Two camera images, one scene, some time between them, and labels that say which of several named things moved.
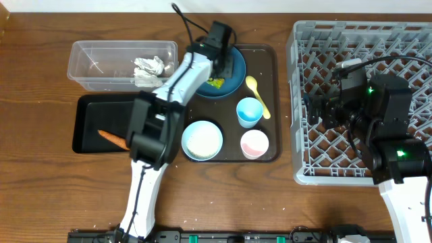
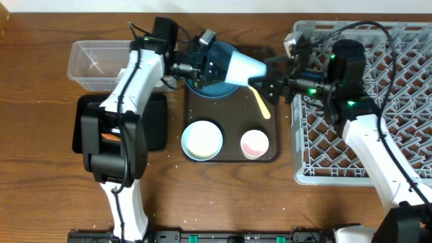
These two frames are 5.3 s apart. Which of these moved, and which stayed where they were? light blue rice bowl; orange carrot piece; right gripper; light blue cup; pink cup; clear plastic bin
Moved: right gripper; light blue cup
Stayed: orange carrot piece; pink cup; clear plastic bin; light blue rice bowl
